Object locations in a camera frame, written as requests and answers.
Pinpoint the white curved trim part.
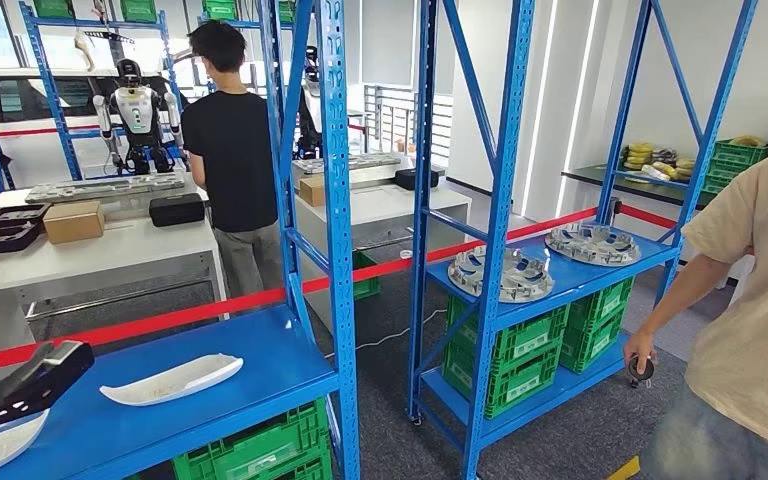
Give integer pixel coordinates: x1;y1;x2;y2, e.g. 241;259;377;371
0;409;51;473
99;352;245;408

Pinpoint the white workbench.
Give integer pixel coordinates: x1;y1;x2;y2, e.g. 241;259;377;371
0;173;230;324
289;155;473;333

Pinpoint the long grey moulded part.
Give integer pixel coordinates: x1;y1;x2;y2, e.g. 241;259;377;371
24;172;187;205
291;152;404;178

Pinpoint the black foam tray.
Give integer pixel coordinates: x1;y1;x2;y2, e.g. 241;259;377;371
0;203;53;232
0;221;45;257

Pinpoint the brown cardboard box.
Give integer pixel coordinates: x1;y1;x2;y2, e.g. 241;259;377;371
42;200;106;246
297;174;328;209

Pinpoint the white car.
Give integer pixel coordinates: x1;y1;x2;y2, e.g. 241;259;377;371
0;68;190;188

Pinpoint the black carry case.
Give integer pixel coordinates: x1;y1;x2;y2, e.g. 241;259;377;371
148;192;207;229
394;166;441;193

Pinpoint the white black humanoid robot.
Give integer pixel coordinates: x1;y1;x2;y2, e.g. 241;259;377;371
92;58;185;177
296;44;324;162

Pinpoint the person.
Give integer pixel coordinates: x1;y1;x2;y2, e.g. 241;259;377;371
622;150;768;480
180;19;287;301

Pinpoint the black hoist bar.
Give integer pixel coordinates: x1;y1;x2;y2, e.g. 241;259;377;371
82;29;136;48

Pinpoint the white slatted railing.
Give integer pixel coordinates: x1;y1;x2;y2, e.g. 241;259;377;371
364;84;456;168

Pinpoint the silver wheel cover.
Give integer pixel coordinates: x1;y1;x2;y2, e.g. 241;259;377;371
446;245;556;305
544;223;642;268

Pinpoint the yellow floor tape strip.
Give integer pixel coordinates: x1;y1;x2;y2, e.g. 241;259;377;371
605;455;643;480

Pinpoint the black round reel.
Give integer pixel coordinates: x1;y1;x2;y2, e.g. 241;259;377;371
625;355;657;390

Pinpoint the dark counter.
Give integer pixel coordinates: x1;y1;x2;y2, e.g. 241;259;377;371
561;164;717;211

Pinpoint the white floor cable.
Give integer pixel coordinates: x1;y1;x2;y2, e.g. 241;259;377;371
322;307;449;362

